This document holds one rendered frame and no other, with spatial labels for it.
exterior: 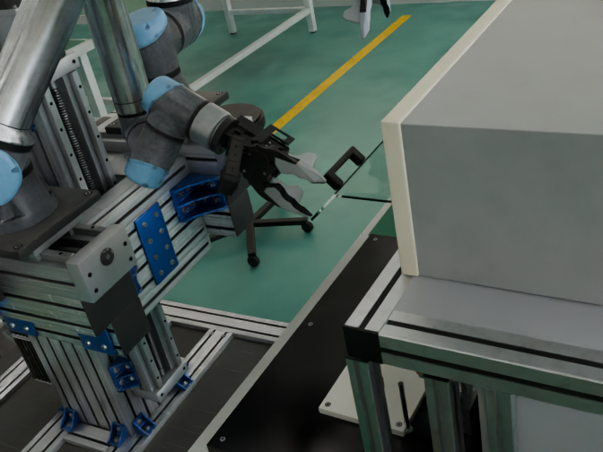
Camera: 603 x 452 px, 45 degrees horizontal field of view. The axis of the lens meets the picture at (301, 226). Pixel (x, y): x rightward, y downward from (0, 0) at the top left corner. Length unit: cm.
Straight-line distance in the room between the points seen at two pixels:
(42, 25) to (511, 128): 76
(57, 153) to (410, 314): 101
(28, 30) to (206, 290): 189
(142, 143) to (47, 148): 38
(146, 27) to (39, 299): 64
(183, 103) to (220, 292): 171
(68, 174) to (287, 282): 139
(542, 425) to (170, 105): 80
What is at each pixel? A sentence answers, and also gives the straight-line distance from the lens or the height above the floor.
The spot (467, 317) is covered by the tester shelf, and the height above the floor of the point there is 111.
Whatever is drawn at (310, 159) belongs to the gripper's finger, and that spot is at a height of 111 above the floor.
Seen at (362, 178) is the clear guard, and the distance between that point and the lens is 122.
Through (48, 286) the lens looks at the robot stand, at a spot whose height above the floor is 92.
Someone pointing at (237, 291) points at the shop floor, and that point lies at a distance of 289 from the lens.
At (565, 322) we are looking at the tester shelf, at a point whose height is 111.
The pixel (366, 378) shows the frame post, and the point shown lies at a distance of 89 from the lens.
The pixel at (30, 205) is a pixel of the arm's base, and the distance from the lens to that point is 144.
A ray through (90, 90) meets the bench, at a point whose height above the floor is 50.
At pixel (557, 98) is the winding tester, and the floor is 132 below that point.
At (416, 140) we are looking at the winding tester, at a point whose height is 130.
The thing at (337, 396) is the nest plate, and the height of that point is 78.
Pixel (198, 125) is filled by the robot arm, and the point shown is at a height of 118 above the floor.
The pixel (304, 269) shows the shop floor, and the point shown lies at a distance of 292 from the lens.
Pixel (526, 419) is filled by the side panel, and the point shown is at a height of 103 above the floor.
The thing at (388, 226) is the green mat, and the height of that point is 75.
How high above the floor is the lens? 164
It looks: 31 degrees down
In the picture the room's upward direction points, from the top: 12 degrees counter-clockwise
